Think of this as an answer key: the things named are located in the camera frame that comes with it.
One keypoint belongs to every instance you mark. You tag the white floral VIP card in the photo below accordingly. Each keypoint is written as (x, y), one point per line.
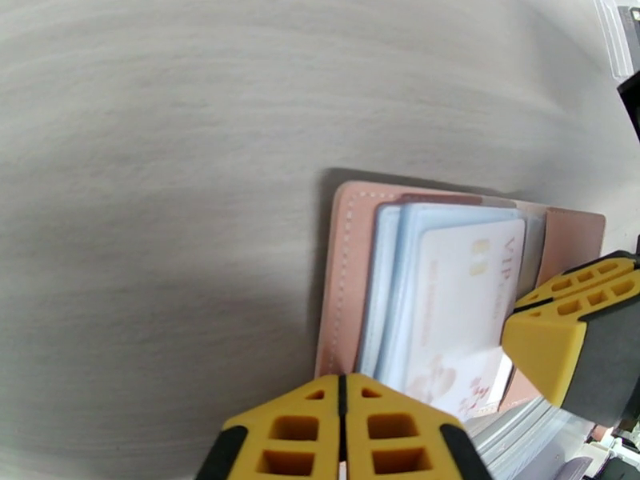
(450, 303)

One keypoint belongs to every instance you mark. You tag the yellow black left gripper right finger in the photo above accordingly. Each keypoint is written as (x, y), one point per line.
(400, 433)

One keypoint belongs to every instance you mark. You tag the clear acrylic card box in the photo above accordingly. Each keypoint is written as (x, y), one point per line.
(612, 43)

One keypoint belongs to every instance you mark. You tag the aluminium mounting rail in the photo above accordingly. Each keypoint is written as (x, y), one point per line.
(530, 443)

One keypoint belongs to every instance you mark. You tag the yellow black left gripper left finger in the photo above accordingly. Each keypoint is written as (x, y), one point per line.
(290, 433)

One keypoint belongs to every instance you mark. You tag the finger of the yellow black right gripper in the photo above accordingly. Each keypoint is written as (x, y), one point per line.
(600, 273)
(545, 353)

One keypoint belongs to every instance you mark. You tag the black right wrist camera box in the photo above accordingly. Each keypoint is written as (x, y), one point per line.
(631, 108)

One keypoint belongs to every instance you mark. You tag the pink leather card holder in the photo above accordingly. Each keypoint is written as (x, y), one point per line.
(350, 273)

